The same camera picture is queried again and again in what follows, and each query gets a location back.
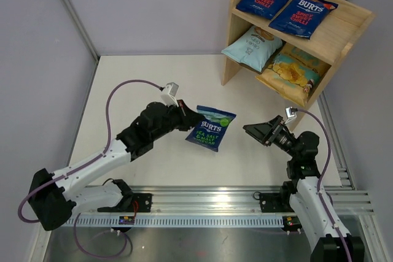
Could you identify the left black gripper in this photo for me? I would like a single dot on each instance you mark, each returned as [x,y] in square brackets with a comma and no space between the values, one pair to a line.
[189,118]

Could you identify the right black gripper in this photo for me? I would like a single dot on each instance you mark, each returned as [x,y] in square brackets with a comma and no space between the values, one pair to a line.
[263,132]

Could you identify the blue sea salt vinegar bag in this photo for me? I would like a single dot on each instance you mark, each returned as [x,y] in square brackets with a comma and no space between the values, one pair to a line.
[211,130]

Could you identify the tan salt vinegar chips bag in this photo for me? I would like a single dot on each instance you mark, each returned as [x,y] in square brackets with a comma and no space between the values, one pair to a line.
[294,74]

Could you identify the light blue cassava chips bag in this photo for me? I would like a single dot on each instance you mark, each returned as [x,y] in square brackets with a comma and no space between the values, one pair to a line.
[254,48]

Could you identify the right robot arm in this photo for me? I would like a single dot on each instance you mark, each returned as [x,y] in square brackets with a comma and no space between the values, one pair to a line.
[305,195]

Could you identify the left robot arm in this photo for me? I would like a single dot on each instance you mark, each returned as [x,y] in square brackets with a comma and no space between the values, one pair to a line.
[55,196]

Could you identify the wooden two-tier shelf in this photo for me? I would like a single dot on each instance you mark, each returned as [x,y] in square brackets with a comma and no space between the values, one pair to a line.
[331,42]

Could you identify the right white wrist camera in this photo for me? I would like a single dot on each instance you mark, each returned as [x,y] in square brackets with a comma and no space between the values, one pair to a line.
[291,114]

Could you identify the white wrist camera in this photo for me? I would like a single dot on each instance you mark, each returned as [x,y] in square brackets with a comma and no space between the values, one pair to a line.
[168,94]
[291,114]

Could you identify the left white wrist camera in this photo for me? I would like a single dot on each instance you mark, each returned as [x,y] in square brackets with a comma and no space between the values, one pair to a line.
[168,94]

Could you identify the right black base bracket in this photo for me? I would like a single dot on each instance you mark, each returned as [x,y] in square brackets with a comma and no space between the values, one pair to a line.
[271,202]

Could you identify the black base bracket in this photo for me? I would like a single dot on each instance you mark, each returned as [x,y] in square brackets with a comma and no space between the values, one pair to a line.
[271,202]
[141,202]

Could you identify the aluminium mounting rail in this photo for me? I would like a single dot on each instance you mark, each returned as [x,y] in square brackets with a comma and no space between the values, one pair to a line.
[237,200]

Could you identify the left black base bracket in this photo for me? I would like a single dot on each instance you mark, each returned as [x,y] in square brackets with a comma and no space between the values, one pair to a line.
[141,202]

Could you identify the white slotted cable duct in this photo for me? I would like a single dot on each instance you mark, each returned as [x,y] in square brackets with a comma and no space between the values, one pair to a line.
[196,221]

